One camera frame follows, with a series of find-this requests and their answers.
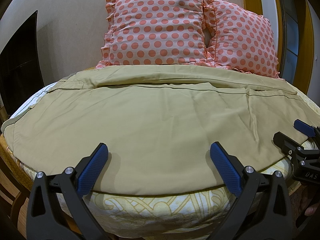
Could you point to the khaki beige pants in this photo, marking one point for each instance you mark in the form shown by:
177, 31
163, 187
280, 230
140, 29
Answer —
158, 123

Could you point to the dark television screen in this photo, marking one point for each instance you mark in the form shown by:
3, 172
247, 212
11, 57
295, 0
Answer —
21, 76

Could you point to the yellow patterned bed sheet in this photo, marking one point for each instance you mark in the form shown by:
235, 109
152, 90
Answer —
184, 216

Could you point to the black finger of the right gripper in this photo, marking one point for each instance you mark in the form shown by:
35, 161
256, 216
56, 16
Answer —
287, 145

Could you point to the wooden door frame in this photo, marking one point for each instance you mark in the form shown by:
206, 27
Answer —
292, 25

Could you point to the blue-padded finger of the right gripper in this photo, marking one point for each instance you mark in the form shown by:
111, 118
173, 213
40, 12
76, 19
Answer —
304, 128

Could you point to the pink polka-dot pillow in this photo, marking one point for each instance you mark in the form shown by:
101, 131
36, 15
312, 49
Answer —
240, 40
155, 32

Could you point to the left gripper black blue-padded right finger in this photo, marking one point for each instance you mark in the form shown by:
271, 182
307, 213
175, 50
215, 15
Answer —
262, 208

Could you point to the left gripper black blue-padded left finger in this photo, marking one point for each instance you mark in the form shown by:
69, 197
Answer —
45, 219

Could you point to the left pink polka-dot pillow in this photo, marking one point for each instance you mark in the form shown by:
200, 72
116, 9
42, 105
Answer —
155, 32

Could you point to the right pink polka-dot pillow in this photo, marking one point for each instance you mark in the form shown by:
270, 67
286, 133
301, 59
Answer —
240, 40

